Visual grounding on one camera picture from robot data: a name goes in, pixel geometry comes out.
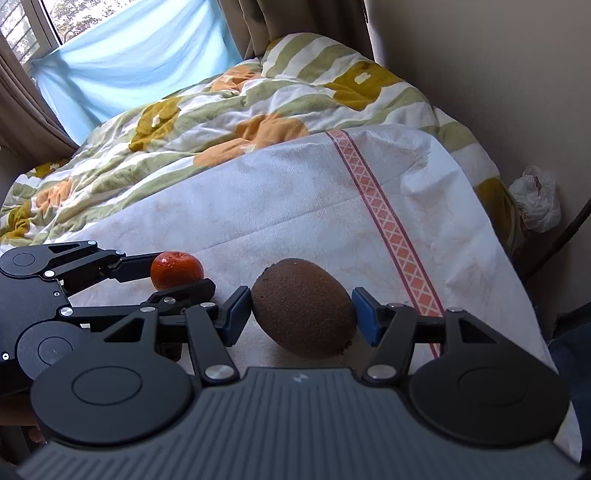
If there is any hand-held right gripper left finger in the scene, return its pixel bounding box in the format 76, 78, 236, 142
104, 286, 252, 385

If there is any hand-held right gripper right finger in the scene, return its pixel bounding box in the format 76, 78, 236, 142
352, 287, 499, 381

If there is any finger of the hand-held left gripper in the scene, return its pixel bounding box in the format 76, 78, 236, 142
60, 278, 217, 324
44, 240, 158, 294

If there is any mandarin orange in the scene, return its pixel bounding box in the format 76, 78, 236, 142
150, 250, 205, 291

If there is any oval brown kiwi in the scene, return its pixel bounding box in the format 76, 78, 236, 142
252, 258, 357, 358

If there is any person's left hand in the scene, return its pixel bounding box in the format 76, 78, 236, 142
0, 393, 44, 446

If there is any white tablecloth with red border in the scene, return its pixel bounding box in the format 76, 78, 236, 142
46, 127, 583, 462

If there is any floral printed blanket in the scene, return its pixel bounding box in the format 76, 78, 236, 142
0, 32, 525, 254

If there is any beige curtain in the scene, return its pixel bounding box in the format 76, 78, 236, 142
217, 0, 375, 61
0, 32, 79, 153

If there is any dark curved rod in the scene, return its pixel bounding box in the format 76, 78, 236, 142
522, 203, 591, 282

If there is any light blue cloth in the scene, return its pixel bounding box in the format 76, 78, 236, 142
32, 0, 243, 134

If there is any white plastic bag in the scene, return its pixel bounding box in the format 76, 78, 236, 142
508, 166, 563, 234

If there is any dark blue cloth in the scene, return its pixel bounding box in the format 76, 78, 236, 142
547, 302, 591, 416

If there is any window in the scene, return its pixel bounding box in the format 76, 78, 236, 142
0, 0, 100, 61

